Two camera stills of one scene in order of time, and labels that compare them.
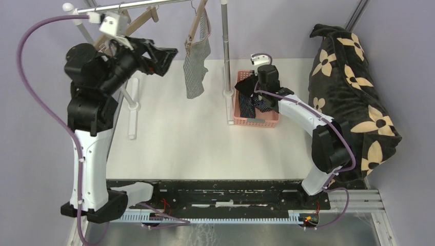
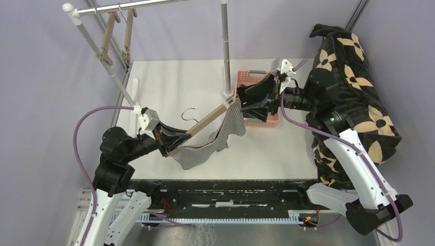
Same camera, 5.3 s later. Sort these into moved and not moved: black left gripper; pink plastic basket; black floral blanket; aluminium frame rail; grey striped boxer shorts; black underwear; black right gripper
Moved: grey striped boxer shorts; black left gripper; black right gripper; black underwear
Not moved: aluminium frame rail; black floral blanket; pink plastic basket
